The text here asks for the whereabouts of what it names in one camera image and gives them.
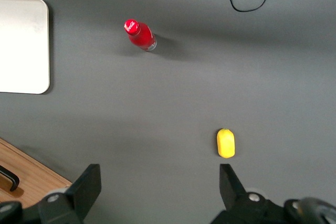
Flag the black lower drawer handle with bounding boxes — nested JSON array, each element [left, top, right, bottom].
[[0, 165, 20, 192]]

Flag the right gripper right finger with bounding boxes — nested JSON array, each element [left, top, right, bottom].
[[209, 164, 289, 224]]

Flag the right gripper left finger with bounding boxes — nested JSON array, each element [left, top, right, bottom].
[[38, 164, 102, 224]]

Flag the yellow lemon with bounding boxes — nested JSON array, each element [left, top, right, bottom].
[[216, 128, 236, 159]]

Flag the wooden drawer cabinet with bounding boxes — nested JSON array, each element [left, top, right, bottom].
[[0, 137, 73, 209]]

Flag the white rectangular tray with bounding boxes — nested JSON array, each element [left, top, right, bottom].
[[0, 0, 50, 95]]

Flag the red cola bottle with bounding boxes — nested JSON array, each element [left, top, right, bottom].
[[123, 18, 158, 52]]

